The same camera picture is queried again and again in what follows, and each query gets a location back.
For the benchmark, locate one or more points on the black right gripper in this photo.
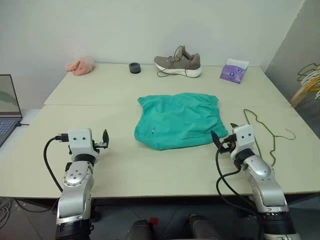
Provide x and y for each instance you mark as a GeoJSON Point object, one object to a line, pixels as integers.
{"type": "Point", "coordinates": [228, 143]}

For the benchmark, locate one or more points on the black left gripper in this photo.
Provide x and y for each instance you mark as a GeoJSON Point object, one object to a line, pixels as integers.
{"type": "Point", "coordinates": [100, 146]}

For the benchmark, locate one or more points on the green shorts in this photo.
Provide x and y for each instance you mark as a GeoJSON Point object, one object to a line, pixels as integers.
{"type": "Point", "coordinates": [180, 120]}

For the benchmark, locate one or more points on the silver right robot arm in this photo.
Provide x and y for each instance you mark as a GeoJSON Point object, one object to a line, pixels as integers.
{"type": "Point", "coordinates": [265, 185]}

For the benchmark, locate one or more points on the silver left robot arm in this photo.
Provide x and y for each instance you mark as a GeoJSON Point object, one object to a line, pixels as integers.
{"type": "Point", "coordinates": [75, 190]}

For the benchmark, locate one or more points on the purple tissue pack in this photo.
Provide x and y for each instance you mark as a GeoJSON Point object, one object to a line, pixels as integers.
{"type": "Point", "coordinates": [232, 72]}

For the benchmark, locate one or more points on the black round container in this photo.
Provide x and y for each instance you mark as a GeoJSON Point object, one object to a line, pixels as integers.
{"type": "Point", "coordinates": [135, 68]}

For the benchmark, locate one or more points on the pink cloth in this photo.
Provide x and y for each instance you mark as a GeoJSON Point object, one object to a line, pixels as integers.
{"type": "Point", "coordinates": [80, 66]}

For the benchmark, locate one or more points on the taupe sneaker with white sole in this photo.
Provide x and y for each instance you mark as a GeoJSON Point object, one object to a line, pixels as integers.
{"type": "Point", "coordinates": [180, 63]}

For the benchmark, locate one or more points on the wooden clothes rack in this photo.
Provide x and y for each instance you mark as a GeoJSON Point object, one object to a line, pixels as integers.
{"type": "Point", "coordinates": [300, 96]}

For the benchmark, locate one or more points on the small red part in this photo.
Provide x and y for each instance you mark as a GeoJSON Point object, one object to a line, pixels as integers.
{"type": "Point", "coordinates": [154, 221]}

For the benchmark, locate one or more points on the dark rounded shape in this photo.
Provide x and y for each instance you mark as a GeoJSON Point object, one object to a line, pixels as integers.
{"type": "Point", "coordinates": [202, 228]}
{"type": "Point", "coordinates": [140, 230]}

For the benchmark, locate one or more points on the grey laptop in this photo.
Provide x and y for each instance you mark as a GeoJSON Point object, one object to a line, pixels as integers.
{"type": "Point", "coordinates": [7, 100]}

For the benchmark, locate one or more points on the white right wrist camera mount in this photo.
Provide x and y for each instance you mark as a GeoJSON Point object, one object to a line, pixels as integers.
{"type": "Point", "coordinates": [243, 137]}

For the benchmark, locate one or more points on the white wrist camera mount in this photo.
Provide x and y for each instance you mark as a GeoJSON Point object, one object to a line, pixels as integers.
{"type": "Point", "coordinates": [80, 142]}
{"type": "Point", "coordinates": [243, 137]}

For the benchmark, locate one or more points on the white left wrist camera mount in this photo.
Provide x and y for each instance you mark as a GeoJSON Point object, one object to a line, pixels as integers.
{"type": "Point", "coordinates": [80, 142]}

